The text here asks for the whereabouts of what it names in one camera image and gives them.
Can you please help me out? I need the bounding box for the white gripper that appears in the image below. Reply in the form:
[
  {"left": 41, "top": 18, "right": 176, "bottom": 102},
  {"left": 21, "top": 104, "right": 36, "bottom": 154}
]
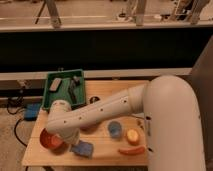
[{"left": 59, "top": 129, "right": 80, "bottom": 145}]

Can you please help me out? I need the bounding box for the blue sponge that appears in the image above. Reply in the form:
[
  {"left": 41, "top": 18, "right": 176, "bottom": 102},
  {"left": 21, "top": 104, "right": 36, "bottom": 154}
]
[{"left": 70, "top": 141, "right": 94, "bottom": 158}]

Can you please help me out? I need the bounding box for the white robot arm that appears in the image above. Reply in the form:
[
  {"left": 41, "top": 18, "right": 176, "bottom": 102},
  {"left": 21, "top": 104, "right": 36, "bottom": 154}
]
[{"left": 46, "top": 75, "right": 206, "bottom": 171}]

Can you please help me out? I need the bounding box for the orange bowl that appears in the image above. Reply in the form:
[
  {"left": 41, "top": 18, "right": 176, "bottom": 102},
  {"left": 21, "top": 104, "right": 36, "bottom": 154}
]
[{"left": 40, "top": 129, "right": 64, "bottom": 150}]

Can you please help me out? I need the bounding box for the dark grapes bunch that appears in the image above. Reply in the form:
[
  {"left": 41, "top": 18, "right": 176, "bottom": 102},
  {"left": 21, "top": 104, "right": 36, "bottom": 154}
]
[{"left": 89, "top": 96, "right": 100, "bottom": 104}]

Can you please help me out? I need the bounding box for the small blue cup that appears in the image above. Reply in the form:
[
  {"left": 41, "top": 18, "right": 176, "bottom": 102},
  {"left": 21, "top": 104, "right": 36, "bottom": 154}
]
[{"left": 108, "top": 121, "right": 122, "bottom": 138}]

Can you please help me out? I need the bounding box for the blue box on floor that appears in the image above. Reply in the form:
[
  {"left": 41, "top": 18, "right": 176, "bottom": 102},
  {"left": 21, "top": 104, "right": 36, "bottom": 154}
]
[{"left": 24, "top": 103, "right": 41, "bottom": 121}]

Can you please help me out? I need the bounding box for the green plastic tray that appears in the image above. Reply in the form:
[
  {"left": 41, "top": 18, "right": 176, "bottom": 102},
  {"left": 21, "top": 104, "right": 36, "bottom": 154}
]
[{"left": 42, "top": 69, "right": 86, "bottom": 110}]

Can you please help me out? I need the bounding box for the black tool in tray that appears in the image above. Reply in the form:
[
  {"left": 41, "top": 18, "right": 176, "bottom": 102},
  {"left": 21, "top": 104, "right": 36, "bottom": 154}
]
[{"left": 68, "top": 76, "right": 80, "bottom": 103}]

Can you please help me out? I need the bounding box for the yellow apple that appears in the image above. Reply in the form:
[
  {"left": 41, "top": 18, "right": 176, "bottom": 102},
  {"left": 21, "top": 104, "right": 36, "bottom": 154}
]
[{"left": 126, "top": 129, "right": 140, "bottom": 145}]

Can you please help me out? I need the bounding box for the black floor cable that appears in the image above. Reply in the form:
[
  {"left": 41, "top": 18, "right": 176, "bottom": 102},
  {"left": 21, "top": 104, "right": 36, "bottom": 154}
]
[{"left": 6, "top": 96, "right": 28, "bottom": 148}]

